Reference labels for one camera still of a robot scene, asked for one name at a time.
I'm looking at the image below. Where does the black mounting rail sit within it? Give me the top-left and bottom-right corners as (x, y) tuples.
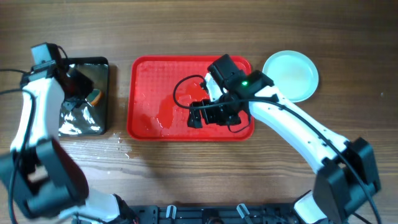
(130, 203), (303, 224)

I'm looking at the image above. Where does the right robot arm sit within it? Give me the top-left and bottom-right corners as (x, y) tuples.
(187, 55), (381, 223)

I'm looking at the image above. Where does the black tray with water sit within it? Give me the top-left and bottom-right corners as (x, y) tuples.
(58, 57), (110, 137)

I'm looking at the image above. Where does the light blue plate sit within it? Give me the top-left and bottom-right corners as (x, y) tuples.
(262, 50), (320, 103)

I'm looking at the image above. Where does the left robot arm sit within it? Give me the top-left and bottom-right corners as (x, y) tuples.
(1, 42), (139, 223)

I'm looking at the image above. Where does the red plastic tray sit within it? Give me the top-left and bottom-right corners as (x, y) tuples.
(126, 55), (254, 142)

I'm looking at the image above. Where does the green orange sponge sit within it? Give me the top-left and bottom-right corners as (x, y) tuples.
(86, 89), (103, 106)

